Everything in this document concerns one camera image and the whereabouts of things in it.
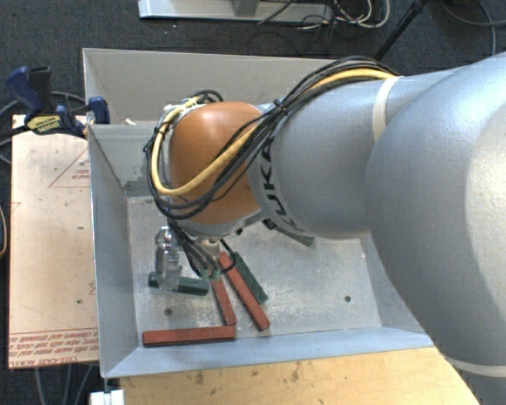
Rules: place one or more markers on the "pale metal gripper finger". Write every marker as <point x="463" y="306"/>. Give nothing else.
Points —
<point x="165" y="281"/>
<point x="176" y="280"/>

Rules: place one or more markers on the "dark green block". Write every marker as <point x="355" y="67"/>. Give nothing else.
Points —
<point x="192" y="287"/>
<point x="251" y="280"/>

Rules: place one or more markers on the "red-brown flat block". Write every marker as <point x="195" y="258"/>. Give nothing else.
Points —
<point x="224" y="302"/>
<point x="246" y="295"/>
<point x="189" y="336"/>

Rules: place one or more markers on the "brown cardboard board, red print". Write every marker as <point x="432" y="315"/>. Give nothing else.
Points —
<point x="50" y="226"/>

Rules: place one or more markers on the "grey metal bin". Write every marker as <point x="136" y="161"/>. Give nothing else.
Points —
<point x="312" y="285"/>

